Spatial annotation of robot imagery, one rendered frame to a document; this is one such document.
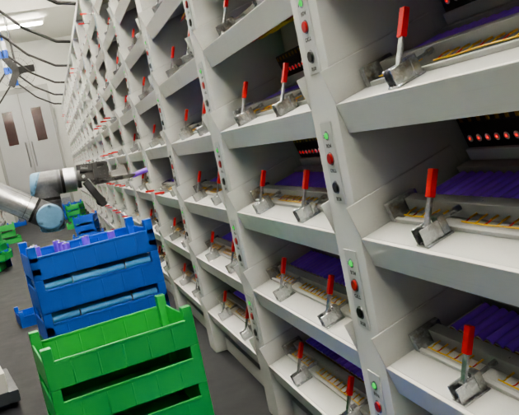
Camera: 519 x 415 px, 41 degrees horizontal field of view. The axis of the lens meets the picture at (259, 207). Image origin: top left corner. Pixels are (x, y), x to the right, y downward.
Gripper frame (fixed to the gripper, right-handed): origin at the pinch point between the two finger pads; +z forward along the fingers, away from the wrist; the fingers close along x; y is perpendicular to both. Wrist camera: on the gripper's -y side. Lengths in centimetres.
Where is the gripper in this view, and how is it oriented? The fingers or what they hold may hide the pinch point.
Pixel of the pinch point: (132, 176)
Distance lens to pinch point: 266.9
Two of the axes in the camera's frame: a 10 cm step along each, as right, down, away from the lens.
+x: -2.8, -0.5, 9.6
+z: 9.5, -1.6, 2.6
